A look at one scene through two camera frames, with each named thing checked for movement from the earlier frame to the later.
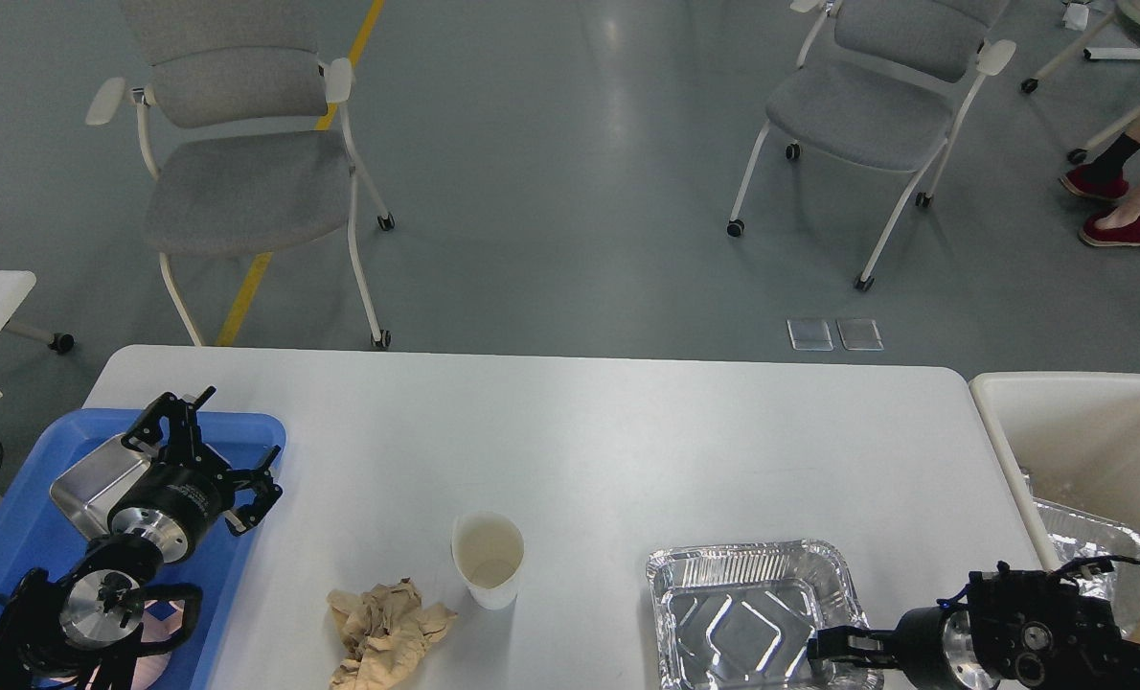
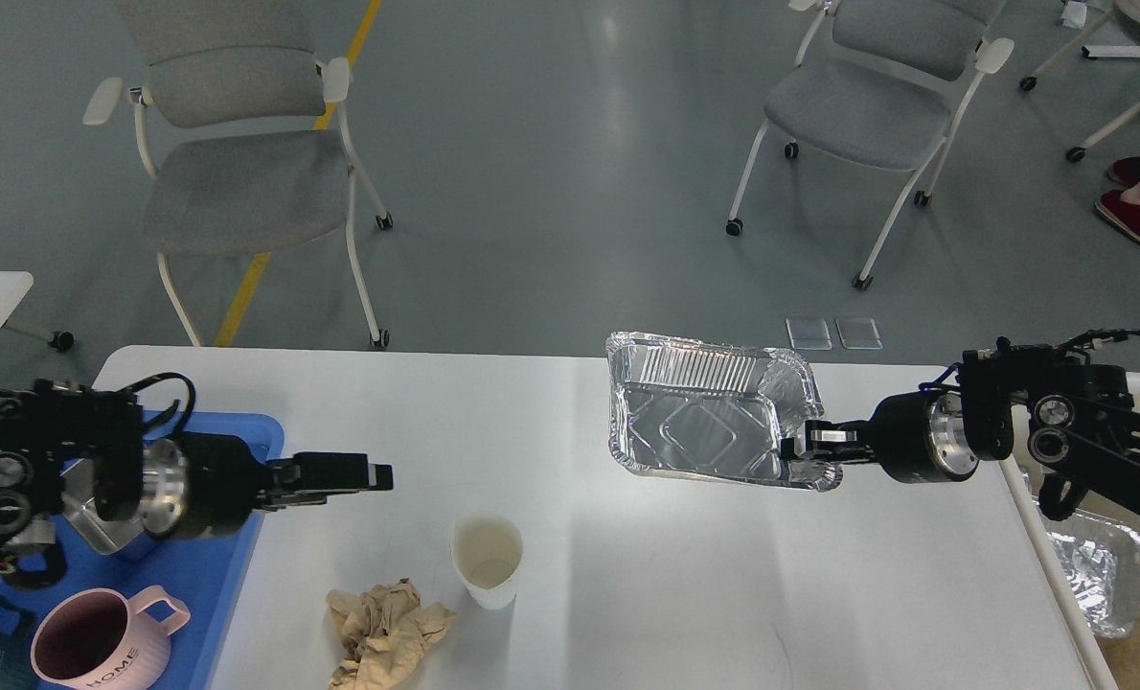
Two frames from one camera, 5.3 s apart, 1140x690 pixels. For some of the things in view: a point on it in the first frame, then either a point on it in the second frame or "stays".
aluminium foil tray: (741, 616) -> (714, 411)
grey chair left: (242, 130) stays
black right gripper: (933, 647) -> (922, 437)
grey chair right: (885, 84) stays
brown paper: (384, 632) stays
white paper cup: (488, 550) stays
